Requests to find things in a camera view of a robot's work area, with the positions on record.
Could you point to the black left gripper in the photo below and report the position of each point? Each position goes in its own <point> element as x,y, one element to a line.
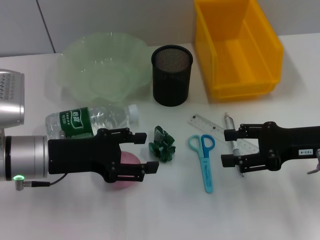
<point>75,155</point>

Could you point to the clear plastic ruler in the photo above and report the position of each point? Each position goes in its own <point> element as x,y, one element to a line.
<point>205,123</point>

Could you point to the yellow plastic bin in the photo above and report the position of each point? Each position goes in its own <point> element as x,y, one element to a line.
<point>237,50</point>

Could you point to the black mesh pen holder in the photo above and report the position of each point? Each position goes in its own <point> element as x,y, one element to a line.
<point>172,82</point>

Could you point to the pink peach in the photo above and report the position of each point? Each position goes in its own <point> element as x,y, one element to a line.
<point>127,157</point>

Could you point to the green plastic wrapper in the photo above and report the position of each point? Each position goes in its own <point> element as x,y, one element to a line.
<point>162,147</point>

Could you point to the blue scissors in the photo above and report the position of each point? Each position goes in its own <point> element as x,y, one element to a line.
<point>207,172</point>

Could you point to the clear green-label water bottle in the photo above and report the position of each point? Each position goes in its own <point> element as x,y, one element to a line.
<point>75,122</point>

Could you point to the translucent green fruit plate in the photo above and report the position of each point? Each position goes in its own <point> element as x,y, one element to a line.
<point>100,75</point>

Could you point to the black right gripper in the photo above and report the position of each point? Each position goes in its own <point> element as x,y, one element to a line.
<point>287,142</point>

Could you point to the grey ballpoint pen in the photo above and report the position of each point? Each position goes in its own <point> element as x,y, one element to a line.
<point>228,121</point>

